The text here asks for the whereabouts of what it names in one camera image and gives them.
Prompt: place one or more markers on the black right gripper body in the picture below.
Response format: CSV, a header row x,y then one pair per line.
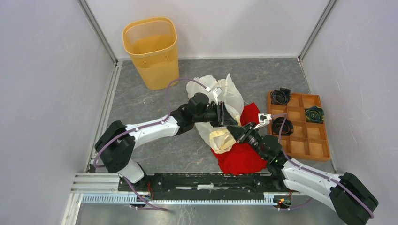
x,y
251,137

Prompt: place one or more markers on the black rolled sock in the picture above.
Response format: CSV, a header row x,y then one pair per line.
x,y
282,96

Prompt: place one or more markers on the orange compartment tray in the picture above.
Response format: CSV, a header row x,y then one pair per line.
x,y
309,140

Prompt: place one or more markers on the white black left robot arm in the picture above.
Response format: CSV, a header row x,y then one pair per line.
x,y
114,148

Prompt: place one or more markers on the dark rolled sock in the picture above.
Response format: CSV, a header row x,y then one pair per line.
x,y
283,126

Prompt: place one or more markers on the blue yellow rolled sock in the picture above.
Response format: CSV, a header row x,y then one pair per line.
x,y
314,114

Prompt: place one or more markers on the red cloth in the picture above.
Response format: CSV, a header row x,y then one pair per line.
x,y
241,158

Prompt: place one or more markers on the translucent white trash bag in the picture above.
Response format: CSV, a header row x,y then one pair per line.
x,y
218,138

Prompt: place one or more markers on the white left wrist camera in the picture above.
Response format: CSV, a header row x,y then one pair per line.
x,y
216,92

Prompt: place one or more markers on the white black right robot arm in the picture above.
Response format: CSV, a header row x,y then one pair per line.
x,y
344,193

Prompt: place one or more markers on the yellow plastic trash bin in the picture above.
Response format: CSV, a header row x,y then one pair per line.
x,y
152,46

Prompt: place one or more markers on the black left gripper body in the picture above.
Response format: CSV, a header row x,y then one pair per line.
x,y
212,114

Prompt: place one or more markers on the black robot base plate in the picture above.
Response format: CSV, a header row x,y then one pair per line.
x,y
209,186

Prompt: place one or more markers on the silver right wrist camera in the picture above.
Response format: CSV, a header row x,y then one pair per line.
x,y
264,120

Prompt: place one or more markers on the aluminium frame rail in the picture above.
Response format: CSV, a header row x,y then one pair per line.
x,y
111,188

